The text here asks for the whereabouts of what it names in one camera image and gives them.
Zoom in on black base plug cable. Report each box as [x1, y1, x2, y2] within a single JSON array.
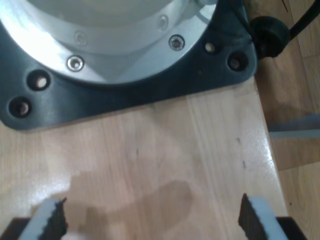
[[249, 0, 320, 59]]

